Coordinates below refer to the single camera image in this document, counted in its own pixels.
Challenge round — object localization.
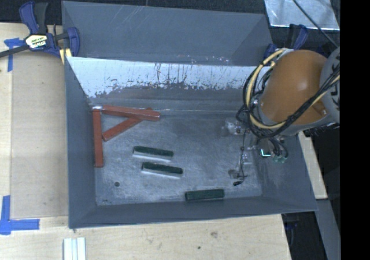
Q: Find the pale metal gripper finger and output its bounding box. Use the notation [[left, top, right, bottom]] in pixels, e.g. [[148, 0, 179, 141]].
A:
[[221, 118, 246, 137], [235, 144, 256, 179]]

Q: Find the grey metal bin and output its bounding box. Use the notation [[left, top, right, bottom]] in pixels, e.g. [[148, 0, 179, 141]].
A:
[[61, 0, 319, 229]]

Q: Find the dark green flat block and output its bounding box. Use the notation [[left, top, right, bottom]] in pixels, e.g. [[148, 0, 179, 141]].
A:
[[133, 145, 175, 158], [184, 188, 225, 202], [141, 162, 184, 176]]

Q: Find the red-brown flat block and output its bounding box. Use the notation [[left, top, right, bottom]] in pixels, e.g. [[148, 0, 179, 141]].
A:
[[101, 107, 153, 142], [92, 108, 105, 168], [100, 105, 161, 122]]

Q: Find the pale flat board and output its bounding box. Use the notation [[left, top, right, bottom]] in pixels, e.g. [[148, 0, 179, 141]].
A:
[[9, 53, 70, 220]]

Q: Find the black cylinder on white bracket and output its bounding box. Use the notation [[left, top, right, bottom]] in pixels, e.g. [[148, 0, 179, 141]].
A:
[[232, 174, 249, 187]]

